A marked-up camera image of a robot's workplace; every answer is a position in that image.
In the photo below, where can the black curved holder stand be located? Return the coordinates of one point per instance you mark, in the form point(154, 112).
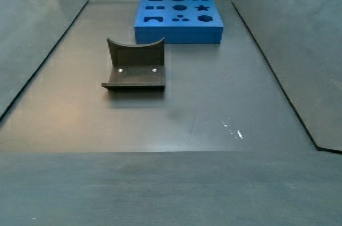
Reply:
point(137, 59)

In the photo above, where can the blue shape-sorting block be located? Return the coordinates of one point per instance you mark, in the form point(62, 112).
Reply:
point(180, 21)

